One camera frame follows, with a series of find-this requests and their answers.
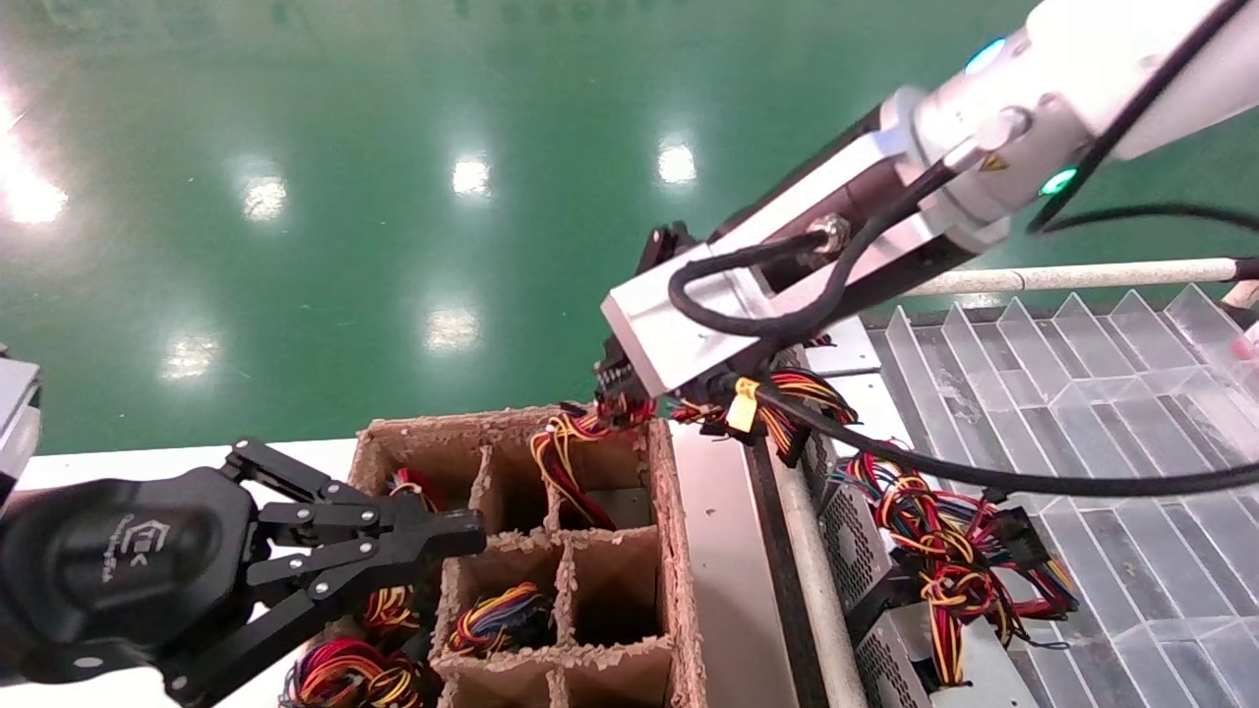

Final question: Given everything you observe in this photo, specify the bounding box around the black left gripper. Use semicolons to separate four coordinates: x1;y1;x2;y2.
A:
0;439;487;708

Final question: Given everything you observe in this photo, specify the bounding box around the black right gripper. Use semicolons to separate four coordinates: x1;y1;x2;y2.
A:
636;106;922;296

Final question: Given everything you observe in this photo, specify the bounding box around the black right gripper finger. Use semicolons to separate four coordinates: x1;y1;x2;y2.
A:
593;334;660;426

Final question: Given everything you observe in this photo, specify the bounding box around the silver power supply with wires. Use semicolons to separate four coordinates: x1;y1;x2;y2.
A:
802;433;994;640
674;366;921;470
799;332;883;380
357;584;426;637
387;466;441;514
851;492;1080;708
529;398;658;532
280;637;436;708

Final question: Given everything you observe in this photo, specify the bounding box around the brown cardboard divided box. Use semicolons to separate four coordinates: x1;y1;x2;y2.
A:
334;401;709;708

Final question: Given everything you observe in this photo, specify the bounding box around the clear acrylic divider tray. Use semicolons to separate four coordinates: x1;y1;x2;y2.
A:
866;285;1259;708

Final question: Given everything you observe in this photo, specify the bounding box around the thick black looped cable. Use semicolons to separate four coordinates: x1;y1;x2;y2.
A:
669;162;960;342

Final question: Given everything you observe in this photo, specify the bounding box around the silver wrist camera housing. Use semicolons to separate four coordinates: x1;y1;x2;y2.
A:
602;241;817;399
0;344;42;488

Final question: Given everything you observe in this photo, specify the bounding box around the power supply with blue wires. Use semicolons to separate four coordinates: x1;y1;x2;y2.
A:
448;582;552;658

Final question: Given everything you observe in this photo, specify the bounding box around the black cable with yellow tag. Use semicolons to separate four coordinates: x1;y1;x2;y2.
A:
718;374;1259;498

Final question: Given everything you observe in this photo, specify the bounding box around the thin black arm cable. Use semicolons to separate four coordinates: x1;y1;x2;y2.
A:
1028;0;1259;239

